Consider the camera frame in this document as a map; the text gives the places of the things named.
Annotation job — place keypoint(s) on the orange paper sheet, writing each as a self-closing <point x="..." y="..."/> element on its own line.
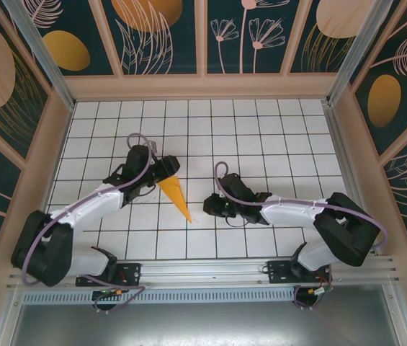
<point x="174" y="194"/>

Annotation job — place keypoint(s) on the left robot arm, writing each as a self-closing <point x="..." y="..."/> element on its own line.
<point x="41" y="252"/>

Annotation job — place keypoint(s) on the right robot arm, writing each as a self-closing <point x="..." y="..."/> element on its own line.
<point x="347" y="234"/>

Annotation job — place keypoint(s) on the grey metal sheet panel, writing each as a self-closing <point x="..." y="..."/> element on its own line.
<point x="203" y="324"/>

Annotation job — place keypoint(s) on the small controller circuit board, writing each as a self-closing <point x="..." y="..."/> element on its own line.
<point x="316" y="291"/>
<point x="107" y="292"/>

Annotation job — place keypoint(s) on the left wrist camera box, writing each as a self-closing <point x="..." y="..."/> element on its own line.
<point x="153" y="146"/>

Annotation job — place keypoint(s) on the aluminium mounting rail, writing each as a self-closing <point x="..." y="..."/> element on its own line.
<point x="203" y="270"/>

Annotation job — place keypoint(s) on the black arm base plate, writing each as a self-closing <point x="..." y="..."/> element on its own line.
<point x="278" y="274"/>
<point x="131" y="274"/>

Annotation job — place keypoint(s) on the aluminium side rail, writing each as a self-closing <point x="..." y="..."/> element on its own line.
<point x="347" y="173"/>

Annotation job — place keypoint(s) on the aluminium frame post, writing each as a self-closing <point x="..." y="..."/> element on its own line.
<point x="41" y="50"/>
<point x="358" y="47"/>

